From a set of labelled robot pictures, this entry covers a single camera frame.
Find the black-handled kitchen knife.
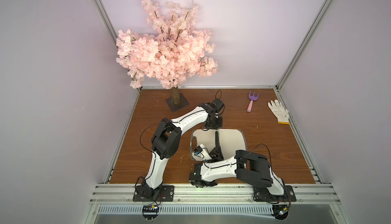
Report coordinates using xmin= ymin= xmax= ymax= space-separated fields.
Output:
xmin=213 ymin=131 xmax=222 ymax=158

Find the white grey-rimmed cutting board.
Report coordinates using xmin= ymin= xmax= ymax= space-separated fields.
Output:
xmin=190 ymin=129 xmax=247 ymax=161

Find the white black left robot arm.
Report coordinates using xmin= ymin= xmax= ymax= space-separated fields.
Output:
xmin=136 ymin=98 xmax=225 ymax=199

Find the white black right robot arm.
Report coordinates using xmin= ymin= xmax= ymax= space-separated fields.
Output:
xmin=189 ymin=150 xmax=286 ymax=196

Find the purple pink garden fork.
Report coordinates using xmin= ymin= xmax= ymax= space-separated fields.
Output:
xmin=246 ymin=91 xmax=259 ymax=113

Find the white work glove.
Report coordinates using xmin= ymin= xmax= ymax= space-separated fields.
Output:
xmin=268 ymin=100 xmax=290 ymax=125

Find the pink artificial blossom tree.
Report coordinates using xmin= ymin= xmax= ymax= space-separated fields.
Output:
xmin=116 ymin=0 xmax=218 ymax=105

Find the dark metal tree base plate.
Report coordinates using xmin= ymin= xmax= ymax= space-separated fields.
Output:
xmin=165 ymin=93 xmax=190 ymax=113

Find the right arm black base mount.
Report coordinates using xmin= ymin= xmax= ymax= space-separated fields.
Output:
xmin=253 ymin=185 xmax=297 ymax=203

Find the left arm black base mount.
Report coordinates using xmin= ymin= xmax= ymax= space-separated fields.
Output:
xmin=132 ymin=184 xmax=175 ymax=202

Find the aluminium front rail frame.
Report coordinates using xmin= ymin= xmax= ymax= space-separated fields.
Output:
xmin=82 ymin=184 xmax=350 ymax=224

